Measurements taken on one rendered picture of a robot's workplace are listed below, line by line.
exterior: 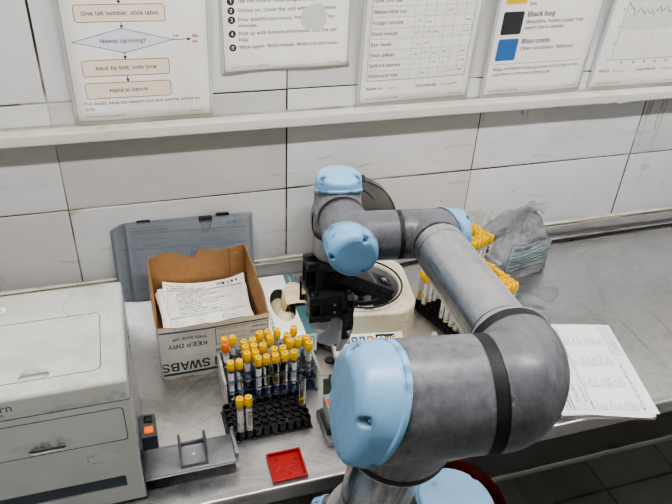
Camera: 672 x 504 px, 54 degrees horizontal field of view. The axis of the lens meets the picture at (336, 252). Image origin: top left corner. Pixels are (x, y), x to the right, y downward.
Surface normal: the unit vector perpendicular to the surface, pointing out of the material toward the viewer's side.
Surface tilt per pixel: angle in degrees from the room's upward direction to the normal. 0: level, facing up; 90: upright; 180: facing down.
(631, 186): 90
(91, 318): 0
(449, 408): 50
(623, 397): 1
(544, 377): 41
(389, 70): 93
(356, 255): 90
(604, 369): 0
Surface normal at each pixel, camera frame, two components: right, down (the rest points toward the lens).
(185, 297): 0.06, -0.84
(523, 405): 0.21, -0.02
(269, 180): 0.29, 0.54
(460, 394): 0.13, -0.29
